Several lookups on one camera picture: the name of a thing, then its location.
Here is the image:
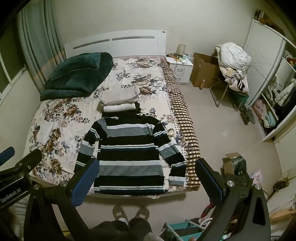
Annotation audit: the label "black grey striped sweater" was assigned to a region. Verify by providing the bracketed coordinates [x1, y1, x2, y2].
[73, 113, 187, 195]

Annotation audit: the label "white folded garment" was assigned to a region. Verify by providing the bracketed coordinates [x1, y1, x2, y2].
[103, 103, 136, 113]

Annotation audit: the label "pink and teal folded clothes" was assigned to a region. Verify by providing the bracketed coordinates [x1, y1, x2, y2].
[253, 99, 279, 128]

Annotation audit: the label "pink paper bag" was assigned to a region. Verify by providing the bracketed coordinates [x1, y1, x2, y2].
[251, 169, 263, 184]

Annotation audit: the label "grey green boots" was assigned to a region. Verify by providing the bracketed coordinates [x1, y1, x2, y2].
[239, 105, 256, 126]

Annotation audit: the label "beige table lamp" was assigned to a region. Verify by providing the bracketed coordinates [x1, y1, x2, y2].
[177, 44, 187, 59]

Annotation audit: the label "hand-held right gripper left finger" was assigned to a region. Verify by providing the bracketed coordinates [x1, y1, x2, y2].
[23, 158, 100, 241]

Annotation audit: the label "brown storage bag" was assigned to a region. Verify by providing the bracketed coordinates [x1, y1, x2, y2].
[254, 9, 286, 36]

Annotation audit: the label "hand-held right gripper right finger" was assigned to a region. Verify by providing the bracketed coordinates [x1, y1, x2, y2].
[195, 158, 271, 241]

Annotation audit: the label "black keyboard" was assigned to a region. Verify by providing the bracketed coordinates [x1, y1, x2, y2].
[224, 173, 254, 188]

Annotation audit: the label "white bundled quilt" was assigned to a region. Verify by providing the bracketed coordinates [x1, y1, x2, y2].
[215, 42, 252, 70]

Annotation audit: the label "person's right leg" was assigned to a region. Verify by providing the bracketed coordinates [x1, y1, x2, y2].
[128, 217, 163, 241]

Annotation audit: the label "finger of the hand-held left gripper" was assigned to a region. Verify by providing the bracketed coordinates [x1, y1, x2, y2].
[0, 148, 43, 179]
[0, 146, 16, 166]

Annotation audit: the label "grey slipper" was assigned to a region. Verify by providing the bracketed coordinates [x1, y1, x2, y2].
[112, 205, 127, 223]
[135, 207, 150, 219]

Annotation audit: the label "white bed headboard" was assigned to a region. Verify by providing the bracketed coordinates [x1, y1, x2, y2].
[63, 30, 167, 60]

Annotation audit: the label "white hanging jacket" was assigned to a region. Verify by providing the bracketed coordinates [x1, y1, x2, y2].
[275, 79, 296, 106]

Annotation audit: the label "folding chair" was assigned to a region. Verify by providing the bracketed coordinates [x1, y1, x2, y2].
[209, 77, 250, 112]

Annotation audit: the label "small brown box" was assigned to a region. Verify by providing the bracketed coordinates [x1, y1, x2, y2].
[273, 178, 290, 193]

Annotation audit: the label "dark bag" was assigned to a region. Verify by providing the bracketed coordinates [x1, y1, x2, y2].
[232, 156, 248, 176]

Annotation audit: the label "floral bed blanket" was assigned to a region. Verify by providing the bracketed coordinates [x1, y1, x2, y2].
[23, 56, 185, 200]

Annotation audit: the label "cream folded garment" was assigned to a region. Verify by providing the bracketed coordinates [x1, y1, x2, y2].
[99, 86, 140, 105]

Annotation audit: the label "small open cardboard box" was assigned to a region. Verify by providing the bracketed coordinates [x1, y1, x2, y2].
[222, 152, 247, 177]

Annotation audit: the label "large brown cardboard box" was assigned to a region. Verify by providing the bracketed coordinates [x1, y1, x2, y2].
[190, 53, 226, 88]

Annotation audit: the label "window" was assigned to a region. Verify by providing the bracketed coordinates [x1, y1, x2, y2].
[0, 50, 27, 99]

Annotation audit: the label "teal storage cart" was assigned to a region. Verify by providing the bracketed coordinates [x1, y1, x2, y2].
[162, 221, 204, 241]

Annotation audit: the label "pile of mixed clothes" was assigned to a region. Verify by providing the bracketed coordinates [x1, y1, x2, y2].
[221, 67, 250, 93]

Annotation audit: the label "brown checked bed sheet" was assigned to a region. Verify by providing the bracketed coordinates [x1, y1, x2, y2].
[159, 58, 202, 192]

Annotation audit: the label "dark green folded blanket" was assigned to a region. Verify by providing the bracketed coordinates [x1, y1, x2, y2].
[40, 52, 114, 102]

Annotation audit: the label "pale green curtain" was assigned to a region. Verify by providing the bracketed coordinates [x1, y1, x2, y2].
[17, 0, 65, 89]

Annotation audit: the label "white nightstand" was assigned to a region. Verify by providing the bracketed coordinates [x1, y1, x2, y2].
[165, 56, 194, 86]

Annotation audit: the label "white wardrobe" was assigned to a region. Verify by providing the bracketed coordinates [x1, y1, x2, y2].
[244, 19, 296, 142]

